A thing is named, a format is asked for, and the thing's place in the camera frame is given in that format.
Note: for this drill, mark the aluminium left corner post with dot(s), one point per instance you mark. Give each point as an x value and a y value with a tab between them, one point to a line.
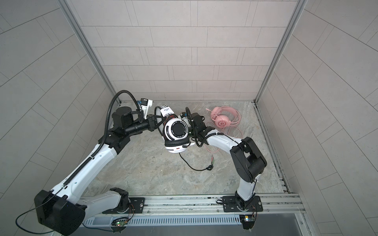
68	13

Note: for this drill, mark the left circuit board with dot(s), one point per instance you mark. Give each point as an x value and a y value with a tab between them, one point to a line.
120	222

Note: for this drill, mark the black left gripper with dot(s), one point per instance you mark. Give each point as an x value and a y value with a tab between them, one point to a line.
151	125

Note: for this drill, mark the circuit board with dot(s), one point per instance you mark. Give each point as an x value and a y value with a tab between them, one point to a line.
247	221
120	222

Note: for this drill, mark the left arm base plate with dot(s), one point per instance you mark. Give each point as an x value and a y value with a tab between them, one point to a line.
134	205

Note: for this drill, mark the aluminium corner post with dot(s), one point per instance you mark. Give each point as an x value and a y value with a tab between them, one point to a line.
285	39
68	13

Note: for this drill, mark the aluminium right corner post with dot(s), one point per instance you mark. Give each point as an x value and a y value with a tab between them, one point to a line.
285	39

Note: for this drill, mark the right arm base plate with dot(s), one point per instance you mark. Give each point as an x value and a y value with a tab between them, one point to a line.
237	204

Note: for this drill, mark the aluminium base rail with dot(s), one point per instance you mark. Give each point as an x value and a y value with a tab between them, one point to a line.
157	205

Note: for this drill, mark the pink headphones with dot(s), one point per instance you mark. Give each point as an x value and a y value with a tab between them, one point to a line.
223	121

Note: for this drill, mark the right circuit board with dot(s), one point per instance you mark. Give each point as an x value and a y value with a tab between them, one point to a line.
247	221

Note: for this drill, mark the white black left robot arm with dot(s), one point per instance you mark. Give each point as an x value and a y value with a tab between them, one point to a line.
63	209

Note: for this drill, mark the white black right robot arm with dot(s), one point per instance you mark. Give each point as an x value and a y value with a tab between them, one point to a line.
248	160

